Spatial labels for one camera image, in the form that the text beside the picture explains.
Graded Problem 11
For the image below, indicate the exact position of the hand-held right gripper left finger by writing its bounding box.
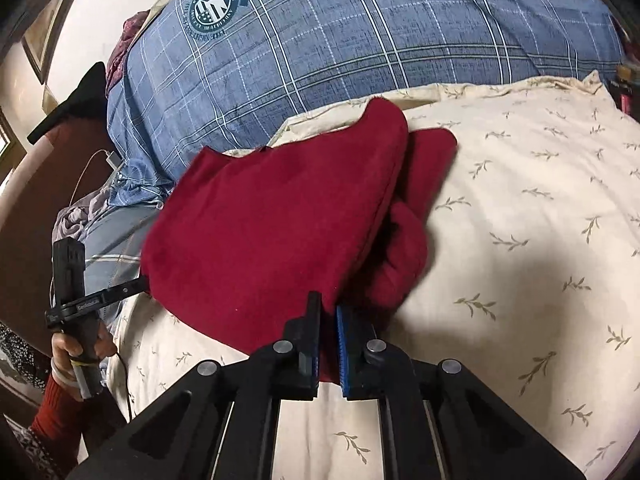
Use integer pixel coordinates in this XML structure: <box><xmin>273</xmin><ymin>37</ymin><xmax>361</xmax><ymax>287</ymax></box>
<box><xmin>65</xmin><ymin>291</ymin><xmax>323</xmax><ymax>480</ymax></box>

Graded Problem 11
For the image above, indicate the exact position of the black white patterned clothing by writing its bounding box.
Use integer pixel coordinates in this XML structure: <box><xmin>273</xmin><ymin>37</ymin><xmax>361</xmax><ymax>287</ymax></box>
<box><xmin>0</xmin><ymin>322</ymin><xmax>68</xmax><ymax>480</ymax></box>

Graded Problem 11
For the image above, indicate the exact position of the lavender grey cloth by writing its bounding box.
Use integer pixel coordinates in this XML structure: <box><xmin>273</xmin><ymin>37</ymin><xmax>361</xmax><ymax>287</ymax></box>
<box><xmin>54</xmin><ymin>189</ymin><xmax>118</xmax><ymax>253</ymax></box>

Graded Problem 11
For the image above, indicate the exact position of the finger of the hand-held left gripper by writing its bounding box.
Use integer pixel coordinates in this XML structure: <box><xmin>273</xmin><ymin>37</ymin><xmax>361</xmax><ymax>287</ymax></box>
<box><xmin>119</xmin><ymin>275</ymin><xmax>152</xmax><ymax>307</ymax></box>

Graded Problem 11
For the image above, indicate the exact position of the red knit sweater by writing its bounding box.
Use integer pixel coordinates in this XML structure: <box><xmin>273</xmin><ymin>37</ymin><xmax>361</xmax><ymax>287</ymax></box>
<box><xmin>140</xmin><ymin>97</ymin><xmax>458</xmax><ymax>383</ymax></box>

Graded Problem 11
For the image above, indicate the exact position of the white charging cable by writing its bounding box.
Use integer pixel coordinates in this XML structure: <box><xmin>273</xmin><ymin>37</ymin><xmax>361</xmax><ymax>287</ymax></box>
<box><xmin>70</xmin><ymin>149</ymin><xmax>168</xmax><ymax>211</ymax></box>

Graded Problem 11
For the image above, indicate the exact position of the brown headboard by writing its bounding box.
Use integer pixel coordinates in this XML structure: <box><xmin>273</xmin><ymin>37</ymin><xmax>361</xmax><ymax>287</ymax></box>
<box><xmin>0</xmin><ymin>120</ymin><xmax>113</xmax><ymax>396</ymax></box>

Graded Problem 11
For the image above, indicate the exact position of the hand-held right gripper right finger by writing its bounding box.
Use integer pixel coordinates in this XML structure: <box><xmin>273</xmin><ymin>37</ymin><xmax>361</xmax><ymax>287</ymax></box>
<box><xmin>336</xmin><ymin>305</ymin><xmax>586</xmax><ymax>480</ymax></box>

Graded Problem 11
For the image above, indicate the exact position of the person's left hand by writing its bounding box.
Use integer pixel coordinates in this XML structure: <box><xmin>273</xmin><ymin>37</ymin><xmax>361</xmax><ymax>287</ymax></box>
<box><xmin>49</xmin><ymin>319</ymin><xmax>117</xmax><ymax>402</ymax></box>

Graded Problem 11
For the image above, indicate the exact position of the maroon patterned cloth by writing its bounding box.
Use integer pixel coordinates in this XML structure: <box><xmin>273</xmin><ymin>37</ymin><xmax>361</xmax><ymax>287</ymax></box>
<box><xmin>106</xmin><ymin>10</ymin><xmax>152</xmax><ymax>97</ymax></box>

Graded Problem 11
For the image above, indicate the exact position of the black cloth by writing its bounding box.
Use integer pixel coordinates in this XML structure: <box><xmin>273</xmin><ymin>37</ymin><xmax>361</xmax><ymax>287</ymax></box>
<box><xmin>27</xmin><ymin>61</ymin><xmax>108</xmax><ymax>144</ymax></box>

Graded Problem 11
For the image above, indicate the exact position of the blue plaid pillow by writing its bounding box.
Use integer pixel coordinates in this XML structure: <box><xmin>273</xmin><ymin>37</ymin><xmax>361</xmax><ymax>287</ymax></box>
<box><xmin>106</xmin><ymin>0</ymin><xmax>626</xmax><ymax>206</ymax></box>

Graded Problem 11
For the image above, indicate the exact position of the cream leaf-print bed sheet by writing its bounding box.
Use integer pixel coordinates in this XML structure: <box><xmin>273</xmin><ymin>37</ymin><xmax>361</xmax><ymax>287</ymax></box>
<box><xmin>107</xmin><ymin>70</ymin><xmax>640</xmax><ymax>480</ymax></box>

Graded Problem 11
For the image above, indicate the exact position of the framed wall picture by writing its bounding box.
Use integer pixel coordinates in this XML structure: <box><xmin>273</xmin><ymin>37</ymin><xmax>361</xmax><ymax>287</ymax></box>
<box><xmin>22</xmin><ymin>0</ymin><xmax>76</xmax><ymax>86</ymax></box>

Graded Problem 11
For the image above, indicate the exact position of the person's left forearm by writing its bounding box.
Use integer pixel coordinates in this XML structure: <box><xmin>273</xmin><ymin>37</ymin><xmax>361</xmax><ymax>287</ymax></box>
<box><xmin>29</xmin><ymin>372</ymin><xmax>126</xmax><ymax>461</ymax></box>

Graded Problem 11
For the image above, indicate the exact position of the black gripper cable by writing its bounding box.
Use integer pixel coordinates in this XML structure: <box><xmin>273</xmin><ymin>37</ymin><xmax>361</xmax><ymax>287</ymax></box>
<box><xmin>111</xmin><ymin>349</ymin><xmax>135</xmax><ymax>423</ymax></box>

